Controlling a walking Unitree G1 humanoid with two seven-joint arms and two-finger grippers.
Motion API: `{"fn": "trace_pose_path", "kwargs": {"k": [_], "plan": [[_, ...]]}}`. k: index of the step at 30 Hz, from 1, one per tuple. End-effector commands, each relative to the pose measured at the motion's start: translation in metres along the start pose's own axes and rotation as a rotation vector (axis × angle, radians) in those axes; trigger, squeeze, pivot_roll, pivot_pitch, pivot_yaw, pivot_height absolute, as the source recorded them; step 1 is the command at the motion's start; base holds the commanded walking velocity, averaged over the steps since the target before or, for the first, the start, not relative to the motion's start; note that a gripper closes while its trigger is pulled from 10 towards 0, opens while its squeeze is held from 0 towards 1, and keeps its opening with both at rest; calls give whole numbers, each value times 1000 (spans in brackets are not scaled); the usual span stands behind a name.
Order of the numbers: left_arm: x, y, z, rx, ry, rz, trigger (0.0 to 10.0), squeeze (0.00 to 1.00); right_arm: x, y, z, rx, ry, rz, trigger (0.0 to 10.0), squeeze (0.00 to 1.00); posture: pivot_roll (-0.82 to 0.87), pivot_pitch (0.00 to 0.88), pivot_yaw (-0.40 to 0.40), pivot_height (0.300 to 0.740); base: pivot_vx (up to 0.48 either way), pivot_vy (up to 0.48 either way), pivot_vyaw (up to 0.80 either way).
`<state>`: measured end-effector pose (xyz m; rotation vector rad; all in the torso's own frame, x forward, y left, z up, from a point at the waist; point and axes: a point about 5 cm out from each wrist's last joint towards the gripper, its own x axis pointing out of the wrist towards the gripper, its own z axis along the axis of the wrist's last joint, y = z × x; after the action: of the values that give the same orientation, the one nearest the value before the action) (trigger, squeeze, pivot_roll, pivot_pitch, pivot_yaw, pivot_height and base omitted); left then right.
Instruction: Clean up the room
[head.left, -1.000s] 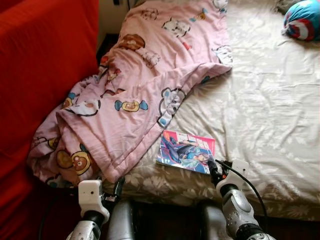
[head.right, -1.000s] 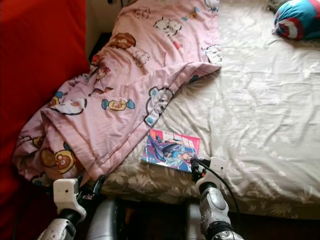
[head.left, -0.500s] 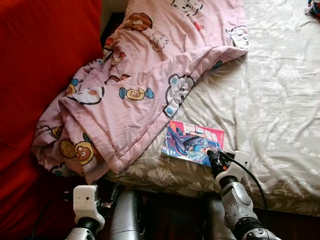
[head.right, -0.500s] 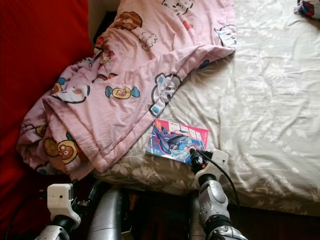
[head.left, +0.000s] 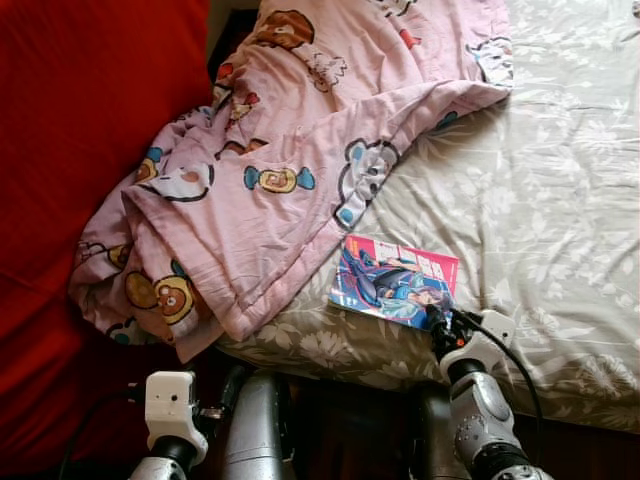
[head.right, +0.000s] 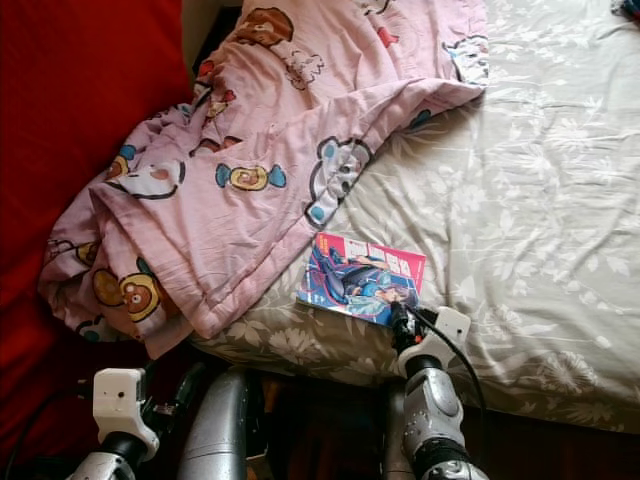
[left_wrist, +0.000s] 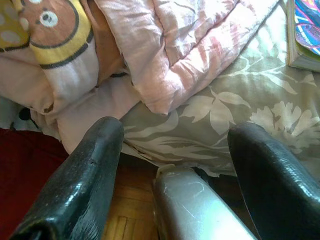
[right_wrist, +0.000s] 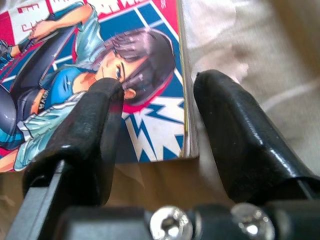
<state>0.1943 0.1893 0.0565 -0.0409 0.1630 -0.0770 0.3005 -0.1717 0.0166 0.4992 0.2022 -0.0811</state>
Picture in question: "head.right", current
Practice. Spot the colourful comic book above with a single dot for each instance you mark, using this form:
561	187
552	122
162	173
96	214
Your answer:
360	272

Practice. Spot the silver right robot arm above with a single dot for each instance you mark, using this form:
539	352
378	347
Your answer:
435	410

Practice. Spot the silver left robot leg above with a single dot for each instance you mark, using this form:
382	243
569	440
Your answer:
215	430

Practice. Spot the silver robot leg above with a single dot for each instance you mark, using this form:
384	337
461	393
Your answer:
392	440
215	430

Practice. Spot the silver right robot leg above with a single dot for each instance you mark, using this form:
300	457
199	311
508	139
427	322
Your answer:
392	440

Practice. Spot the bed with beige floral sheet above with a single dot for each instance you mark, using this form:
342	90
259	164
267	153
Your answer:
530	180

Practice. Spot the pink cartoon print blanket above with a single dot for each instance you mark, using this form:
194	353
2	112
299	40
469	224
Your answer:
270	150

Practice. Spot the large red cushion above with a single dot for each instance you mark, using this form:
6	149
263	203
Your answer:
80	120

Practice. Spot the red white blue bolster pillow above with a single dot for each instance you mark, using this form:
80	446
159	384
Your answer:
630	7

